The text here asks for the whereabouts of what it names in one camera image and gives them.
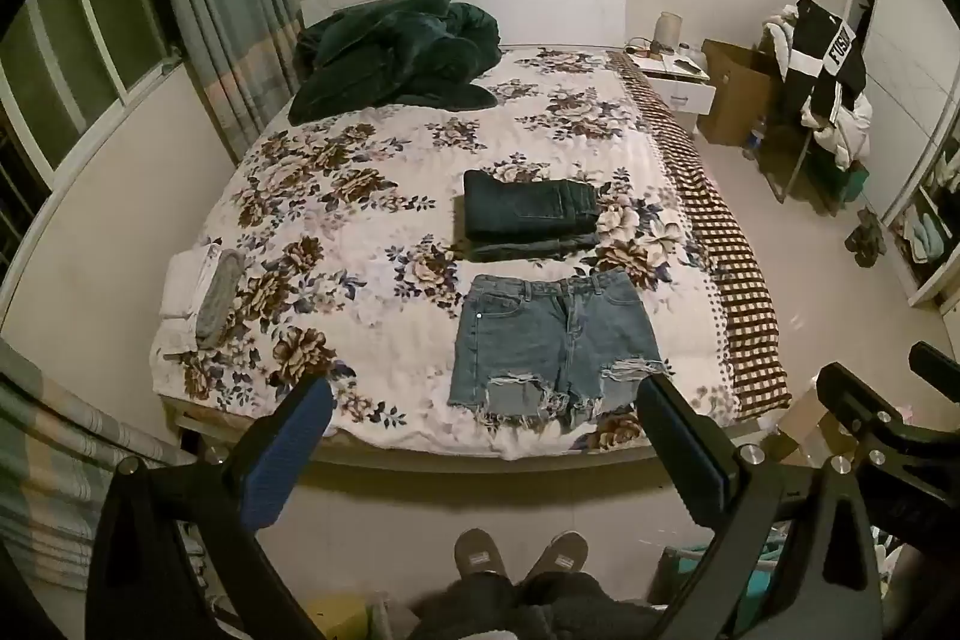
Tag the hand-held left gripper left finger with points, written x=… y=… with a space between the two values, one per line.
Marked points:
x=289 y=452

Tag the white nightstand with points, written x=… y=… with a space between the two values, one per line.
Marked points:
x=686 y=89

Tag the dark green comforter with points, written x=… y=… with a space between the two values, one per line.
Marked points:
x=390 y=59

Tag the person's left grey slipper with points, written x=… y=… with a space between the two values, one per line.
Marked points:
x=480 y=557

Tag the striped cloth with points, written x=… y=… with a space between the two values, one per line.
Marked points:
x=52 y=460

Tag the white wardrobe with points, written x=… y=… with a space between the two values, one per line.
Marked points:
x=915 y=85

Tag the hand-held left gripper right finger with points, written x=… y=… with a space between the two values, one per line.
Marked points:
x=694 y=460

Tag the yellow box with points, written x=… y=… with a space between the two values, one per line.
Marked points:
x=337 y=617

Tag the white bed headboard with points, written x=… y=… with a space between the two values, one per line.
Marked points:
x=540 y=10

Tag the plastic water bottle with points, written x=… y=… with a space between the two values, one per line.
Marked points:
x=754 y=141

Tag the bed frame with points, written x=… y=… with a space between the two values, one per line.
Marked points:
x=450 y=460

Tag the person's right grey slipper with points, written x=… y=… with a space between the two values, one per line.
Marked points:
x=559 y=557

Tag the pair of dark floor slippers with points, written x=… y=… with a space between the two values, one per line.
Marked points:
x=864 y=239

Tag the folded white cloth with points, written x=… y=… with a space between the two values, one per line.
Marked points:
x=180 y=295

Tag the folded grey-blue jeans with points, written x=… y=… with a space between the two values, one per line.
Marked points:
x=540 y=246

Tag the person's dark fleece legs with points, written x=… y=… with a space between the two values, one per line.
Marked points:
x=525 y=610

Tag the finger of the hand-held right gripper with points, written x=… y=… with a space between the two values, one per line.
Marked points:
x=936 y=361
x=862 y=407

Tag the blue denim shorts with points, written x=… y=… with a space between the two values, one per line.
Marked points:
x=547 y=340

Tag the person's grey slipper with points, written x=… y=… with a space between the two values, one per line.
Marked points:
x=480 y=557
x=559 y=557

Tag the white-framed window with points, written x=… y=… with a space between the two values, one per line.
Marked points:
x=82 y=40

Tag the bed with floral cover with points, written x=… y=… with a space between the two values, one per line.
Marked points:
x=360 y=220

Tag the large cardboard box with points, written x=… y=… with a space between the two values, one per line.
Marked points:
x=739 y=93

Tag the small cardboard box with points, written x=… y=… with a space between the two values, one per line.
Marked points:
x=799 y=422

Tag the white kettle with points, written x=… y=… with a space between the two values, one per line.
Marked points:
x=668 y=33

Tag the folded dark jeans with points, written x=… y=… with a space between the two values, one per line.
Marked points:
x=525 y=201

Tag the metal frame chair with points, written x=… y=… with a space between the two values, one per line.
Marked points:
x=795 y=168

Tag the white clothes pile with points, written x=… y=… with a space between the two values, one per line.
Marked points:
x=844 y=134

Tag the brown checkered blanket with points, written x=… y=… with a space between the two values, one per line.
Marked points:
x=720 y=235

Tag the folded grey cloth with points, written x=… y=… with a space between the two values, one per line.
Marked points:
x=217 y=295

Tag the black and white jacket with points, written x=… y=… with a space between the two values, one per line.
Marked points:
x=825 y=63

